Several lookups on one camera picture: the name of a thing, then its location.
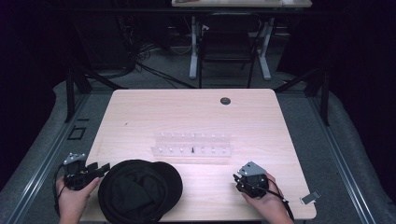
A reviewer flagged black cap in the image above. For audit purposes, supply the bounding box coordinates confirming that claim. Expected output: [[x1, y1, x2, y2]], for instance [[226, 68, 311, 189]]
[[97, 159, 184, 224]]

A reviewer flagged black cable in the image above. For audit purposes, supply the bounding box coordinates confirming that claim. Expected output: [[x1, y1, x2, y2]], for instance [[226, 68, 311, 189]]
[[51, 163, 67, 217], [233, 175, 295, 222]]

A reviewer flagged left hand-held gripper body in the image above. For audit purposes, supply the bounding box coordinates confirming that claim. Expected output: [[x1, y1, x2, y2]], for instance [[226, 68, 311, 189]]
[[63, 152, 100, 191]]

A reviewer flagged grey tape piece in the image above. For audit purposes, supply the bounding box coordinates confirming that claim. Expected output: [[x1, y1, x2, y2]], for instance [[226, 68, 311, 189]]
[[300, 189, 321, 205]]

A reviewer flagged white-legged desk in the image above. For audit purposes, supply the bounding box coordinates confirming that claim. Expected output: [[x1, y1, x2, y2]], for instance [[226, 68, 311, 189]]
[[171, 0, 314, 81]]

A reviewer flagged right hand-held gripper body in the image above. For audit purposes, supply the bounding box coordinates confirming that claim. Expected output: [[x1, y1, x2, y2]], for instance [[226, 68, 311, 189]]
[[233, 161, 270, 200]]

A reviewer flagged person's right hand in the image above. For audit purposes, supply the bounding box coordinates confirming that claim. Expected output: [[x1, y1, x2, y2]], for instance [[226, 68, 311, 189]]
[[241, 173, 295, 224]]

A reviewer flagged black chair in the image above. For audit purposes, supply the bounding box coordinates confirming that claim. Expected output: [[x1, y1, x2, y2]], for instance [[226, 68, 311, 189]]
[[197, 12, 263, 90]]

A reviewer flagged person's left hand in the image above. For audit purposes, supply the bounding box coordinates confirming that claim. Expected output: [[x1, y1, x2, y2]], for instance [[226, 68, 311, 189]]
[[55, 175, 102, 224]]

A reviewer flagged black metal stand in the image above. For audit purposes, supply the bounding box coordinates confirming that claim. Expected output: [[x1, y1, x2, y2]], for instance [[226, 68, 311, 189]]
[[274, 64, 331, 127], [64, 24, 129, 123]]

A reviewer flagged clear acrylic rack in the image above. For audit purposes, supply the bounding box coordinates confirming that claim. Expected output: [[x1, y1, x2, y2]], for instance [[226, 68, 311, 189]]
[[150, 132, 233, 159]]

